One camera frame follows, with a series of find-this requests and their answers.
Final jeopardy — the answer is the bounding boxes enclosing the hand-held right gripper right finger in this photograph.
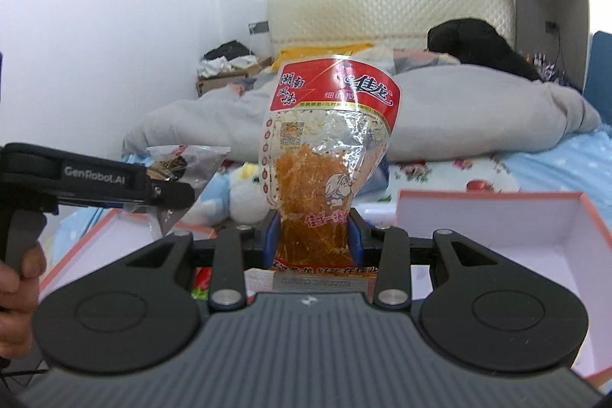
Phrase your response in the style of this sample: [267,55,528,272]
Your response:
[348,208,486,309]

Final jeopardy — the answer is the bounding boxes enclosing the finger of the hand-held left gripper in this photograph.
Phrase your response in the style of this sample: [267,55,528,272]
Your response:
[148,179,197,209]

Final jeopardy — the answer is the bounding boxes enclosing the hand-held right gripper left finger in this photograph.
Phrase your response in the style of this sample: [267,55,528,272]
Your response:
[125,210,282,312]

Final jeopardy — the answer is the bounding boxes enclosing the clear packet dark brown contents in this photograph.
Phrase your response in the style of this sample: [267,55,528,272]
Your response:
[122,145,231,239]

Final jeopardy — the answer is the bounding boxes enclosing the clear snack packet red label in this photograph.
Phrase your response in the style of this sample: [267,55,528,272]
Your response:
[244,53,402,294]

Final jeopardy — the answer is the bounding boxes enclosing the white box with pink rim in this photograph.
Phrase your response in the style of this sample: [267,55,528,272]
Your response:
[38,210,166,299]
[396,190,612,382]

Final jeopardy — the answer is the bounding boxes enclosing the person's left hand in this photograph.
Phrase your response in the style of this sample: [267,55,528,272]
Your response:
[0,241,49,361]

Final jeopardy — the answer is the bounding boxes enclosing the white plush toy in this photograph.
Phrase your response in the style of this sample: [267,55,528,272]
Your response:
[189,162,273,229]

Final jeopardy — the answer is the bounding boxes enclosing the floral bedsheet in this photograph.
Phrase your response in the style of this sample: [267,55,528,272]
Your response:
[50,124,522,256]

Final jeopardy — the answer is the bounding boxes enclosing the cardboard box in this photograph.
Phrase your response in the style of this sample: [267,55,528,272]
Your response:
[195,57,273,98]

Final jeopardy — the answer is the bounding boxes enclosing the white cloth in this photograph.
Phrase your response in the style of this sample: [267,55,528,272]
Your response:
[200,54,259,76]

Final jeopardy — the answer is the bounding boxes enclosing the black cloth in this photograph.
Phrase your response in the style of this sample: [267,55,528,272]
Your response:
[203,40,252,62]

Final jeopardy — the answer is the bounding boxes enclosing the grey duvet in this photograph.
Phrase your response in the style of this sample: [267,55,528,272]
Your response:
[122,64,603,165]

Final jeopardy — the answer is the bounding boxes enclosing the yellow bag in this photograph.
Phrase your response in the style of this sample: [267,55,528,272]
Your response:
[272,41,376,72]

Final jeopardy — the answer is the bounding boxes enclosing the blue star blanket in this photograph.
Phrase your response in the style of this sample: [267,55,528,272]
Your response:
[497,124,612,218]

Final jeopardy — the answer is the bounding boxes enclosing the cream padded headboard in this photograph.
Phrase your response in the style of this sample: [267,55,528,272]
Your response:
[267,0,517,55]

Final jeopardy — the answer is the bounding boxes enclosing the colourful clothes pile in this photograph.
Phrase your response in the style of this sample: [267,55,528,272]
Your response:
[531,52,581,91]

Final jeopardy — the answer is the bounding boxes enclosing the blue chair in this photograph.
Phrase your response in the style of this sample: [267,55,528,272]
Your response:
[582,30,612,124]

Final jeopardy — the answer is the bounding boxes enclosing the grey wardrobe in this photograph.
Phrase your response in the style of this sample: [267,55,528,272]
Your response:
[504,0,612,91]

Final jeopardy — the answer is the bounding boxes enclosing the black cable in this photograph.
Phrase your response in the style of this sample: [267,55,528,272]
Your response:
[555,24,566,72]

